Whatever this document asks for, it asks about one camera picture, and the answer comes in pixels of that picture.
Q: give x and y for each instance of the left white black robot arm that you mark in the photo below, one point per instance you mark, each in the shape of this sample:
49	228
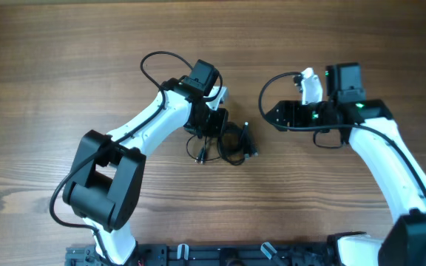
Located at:
104	183

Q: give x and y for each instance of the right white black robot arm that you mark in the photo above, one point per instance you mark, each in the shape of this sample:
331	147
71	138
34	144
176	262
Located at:
369	128

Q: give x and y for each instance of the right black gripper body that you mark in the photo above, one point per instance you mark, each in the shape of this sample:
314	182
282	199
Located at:
305	115

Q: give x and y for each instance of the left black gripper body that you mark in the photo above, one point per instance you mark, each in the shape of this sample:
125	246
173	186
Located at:
209	122

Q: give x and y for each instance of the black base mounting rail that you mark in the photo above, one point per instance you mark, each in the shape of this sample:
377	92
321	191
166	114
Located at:
302	253

